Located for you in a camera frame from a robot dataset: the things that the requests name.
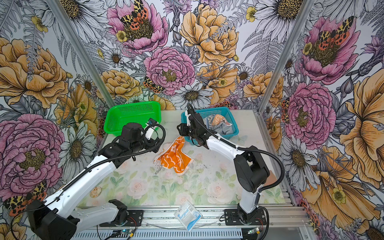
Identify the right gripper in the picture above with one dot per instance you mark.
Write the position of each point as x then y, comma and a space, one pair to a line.
185, 129

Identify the green plastic basket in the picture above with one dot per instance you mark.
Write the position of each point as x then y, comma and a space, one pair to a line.
120, 115

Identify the teal plastic basket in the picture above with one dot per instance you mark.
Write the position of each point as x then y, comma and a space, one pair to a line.
224, 111

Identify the orange white floral towel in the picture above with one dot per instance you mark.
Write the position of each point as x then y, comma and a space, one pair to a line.
173, 157

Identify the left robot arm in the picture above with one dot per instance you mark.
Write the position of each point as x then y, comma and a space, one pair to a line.
56, 217

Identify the aluminium front rail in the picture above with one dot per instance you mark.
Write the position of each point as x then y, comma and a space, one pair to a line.
163, 217

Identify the grey patterned towel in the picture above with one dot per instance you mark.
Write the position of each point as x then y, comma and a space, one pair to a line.
219, 124

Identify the left aluminium frame post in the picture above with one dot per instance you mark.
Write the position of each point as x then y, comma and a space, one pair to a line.
64, 21

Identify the right aluminium frame post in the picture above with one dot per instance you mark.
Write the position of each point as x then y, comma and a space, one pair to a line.
300, 22

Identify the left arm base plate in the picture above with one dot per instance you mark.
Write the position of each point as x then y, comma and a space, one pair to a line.
133, 218

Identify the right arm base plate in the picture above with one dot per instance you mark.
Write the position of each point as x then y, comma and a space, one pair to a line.
237, 217

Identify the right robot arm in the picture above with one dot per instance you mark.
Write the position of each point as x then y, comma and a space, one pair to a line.
251, 169

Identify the aluminium frame post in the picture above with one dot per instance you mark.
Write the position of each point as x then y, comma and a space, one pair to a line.
64, 21
300, 22

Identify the white blue packet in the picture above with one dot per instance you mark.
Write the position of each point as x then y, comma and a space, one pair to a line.
187, 215

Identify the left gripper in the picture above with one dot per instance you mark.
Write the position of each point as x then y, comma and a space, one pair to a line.
152, 143

